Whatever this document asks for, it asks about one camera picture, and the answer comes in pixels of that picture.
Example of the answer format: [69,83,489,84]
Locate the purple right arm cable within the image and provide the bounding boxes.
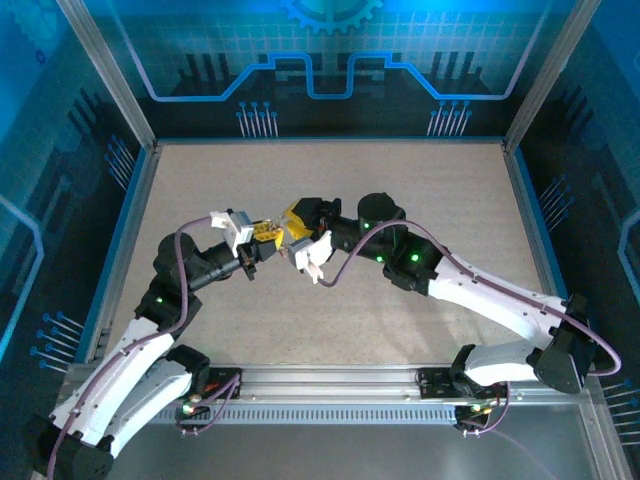
[317,219,624,437]

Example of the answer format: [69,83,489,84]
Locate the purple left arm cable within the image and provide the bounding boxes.
[47,215,246,480]

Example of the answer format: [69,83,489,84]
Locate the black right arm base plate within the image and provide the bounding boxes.
[414,365,511,401]

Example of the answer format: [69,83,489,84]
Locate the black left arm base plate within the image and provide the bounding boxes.
[199,367,244,400]

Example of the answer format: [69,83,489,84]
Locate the slotted grey cable duct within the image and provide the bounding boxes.
[149,402,461,426]

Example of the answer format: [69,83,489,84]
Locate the small controller board with LEDs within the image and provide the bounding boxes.
[454,399,494,424]
[173,393,212,422]

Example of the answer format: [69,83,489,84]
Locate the grey metal panel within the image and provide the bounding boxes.
[107,422,621,480]

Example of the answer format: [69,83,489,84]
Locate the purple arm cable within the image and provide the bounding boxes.
[317,219,624,437]
[47,215,246,480]

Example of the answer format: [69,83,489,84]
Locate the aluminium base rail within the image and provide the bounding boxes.
[207,363,599,407]

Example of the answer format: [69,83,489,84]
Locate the aluminium side rail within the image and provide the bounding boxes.
[69,142,164,366]
[501,142,576,364]

